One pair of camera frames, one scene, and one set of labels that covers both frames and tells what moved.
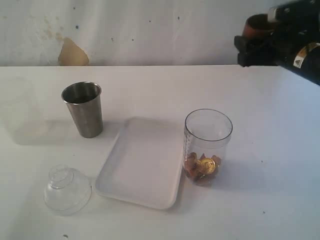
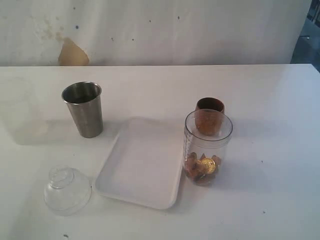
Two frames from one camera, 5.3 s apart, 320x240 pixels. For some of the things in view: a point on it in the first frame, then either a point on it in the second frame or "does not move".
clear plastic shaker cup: (206, 134) does not move
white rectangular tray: (145, 166) does not move
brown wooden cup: (255, 25) -> (209, 113)
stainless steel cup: (84, 100) does not move
